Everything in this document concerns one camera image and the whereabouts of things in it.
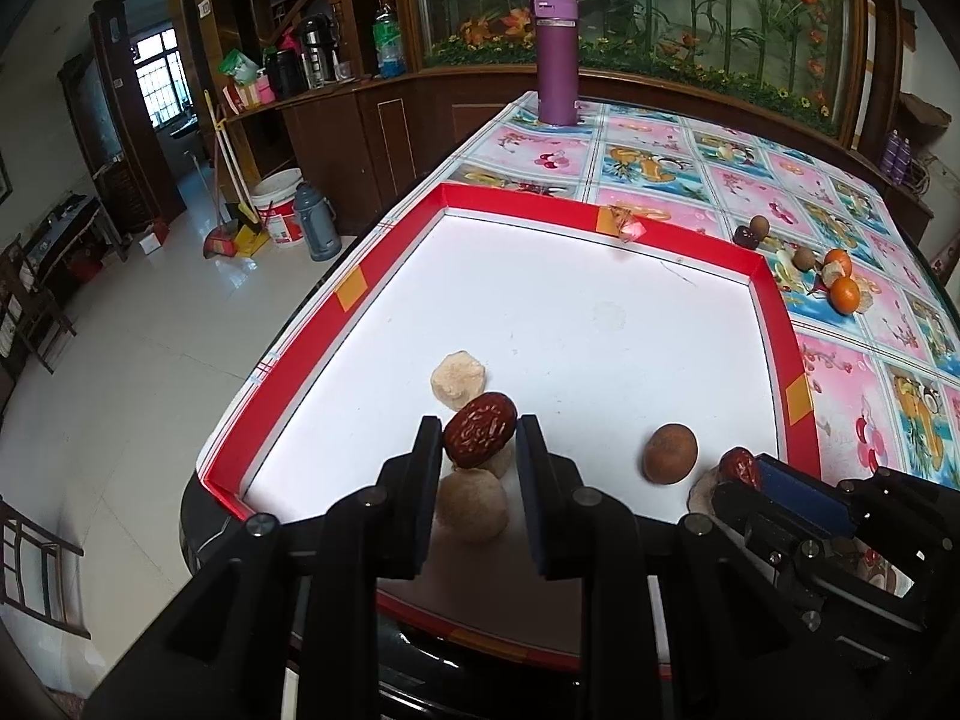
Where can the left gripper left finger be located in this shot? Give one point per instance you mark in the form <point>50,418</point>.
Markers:
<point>279,595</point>

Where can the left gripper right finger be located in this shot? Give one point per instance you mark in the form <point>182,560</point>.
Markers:
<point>658,637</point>

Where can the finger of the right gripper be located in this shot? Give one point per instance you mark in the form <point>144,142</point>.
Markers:
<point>804,497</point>
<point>765,526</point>

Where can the red jujube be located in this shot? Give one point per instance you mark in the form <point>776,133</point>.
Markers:
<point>480,430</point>
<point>740,464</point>

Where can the beige cake cube front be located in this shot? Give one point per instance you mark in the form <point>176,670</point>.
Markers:
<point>701,499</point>

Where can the beige cake cube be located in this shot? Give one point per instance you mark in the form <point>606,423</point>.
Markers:
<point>701,499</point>
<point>472,505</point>
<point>830,272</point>

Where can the brown longan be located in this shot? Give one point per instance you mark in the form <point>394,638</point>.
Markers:
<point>760,225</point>
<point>804,259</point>
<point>670,454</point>

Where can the orange tangerine front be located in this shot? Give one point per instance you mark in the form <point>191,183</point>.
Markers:
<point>844,295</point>

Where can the orange tangerine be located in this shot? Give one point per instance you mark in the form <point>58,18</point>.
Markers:
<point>844,295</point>
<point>841,259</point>

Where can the orange tangerine back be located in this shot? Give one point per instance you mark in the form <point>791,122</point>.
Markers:
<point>841,259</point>

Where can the beige cake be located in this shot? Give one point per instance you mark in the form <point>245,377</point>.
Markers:
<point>458,379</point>

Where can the floral plastic tablecloth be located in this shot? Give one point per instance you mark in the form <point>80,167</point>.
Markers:
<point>878,341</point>

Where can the red white tray box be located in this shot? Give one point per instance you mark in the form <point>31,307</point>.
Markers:
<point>479,308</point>

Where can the wooden chair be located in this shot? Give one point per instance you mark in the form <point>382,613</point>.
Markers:
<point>38,567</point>

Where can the dark jujube far left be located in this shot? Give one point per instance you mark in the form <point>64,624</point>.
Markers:
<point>746,237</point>

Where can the broom and dustpan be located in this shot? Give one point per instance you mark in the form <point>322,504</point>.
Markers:
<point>239,232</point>

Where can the purple spray bottles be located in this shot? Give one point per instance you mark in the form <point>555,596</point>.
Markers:
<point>896,157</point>

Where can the grey thermos jug floor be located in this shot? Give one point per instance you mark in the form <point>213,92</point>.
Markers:
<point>317,221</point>

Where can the white plastic bucket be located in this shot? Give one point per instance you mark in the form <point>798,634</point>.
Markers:
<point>274,200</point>

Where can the wooden cabinet counter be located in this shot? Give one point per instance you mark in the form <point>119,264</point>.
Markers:
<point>366,144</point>

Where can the flower aquarium glass panel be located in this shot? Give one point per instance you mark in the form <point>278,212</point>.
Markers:
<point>790,56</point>

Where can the green water bottle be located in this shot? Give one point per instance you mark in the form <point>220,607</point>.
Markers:
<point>388,43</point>

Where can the purple thermos bottle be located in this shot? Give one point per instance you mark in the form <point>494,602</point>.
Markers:
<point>556,31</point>

